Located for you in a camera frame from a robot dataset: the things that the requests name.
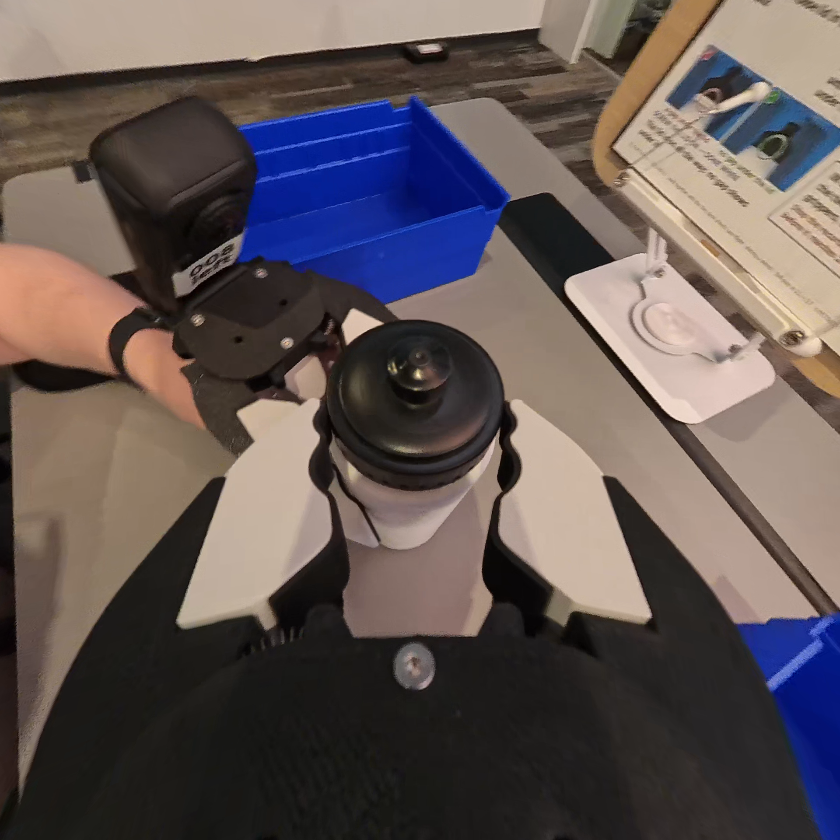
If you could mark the printed instruction sheet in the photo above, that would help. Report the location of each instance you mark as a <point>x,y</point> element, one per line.
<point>774,39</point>

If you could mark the black rectangular table pad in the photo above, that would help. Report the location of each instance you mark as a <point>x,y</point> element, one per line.
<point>551,229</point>

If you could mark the person's left hand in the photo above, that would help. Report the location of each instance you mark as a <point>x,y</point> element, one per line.
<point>170,380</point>

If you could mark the black bottle lid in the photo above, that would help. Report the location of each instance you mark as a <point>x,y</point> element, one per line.
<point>413,426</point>

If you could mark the blue plastic storage bin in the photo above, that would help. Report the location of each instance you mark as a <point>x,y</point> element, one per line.
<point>394,262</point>
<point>807,709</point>

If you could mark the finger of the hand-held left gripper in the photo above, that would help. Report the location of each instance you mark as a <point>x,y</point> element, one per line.
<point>275,413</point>
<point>358,325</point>

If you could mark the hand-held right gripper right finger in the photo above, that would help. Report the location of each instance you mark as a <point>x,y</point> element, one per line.
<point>564,525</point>

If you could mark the white plastic bottle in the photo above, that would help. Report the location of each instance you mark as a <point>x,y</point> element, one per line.
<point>407,518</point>

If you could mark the small black floor device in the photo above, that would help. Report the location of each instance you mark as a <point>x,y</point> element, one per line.
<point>426,51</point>

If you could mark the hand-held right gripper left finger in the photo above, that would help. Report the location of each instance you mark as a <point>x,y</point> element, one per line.
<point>262,525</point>

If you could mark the person's left forearm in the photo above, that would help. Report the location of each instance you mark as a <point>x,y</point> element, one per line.
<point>59,302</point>

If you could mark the instruction sheet on stand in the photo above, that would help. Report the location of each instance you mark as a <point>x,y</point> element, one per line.
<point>695,387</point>

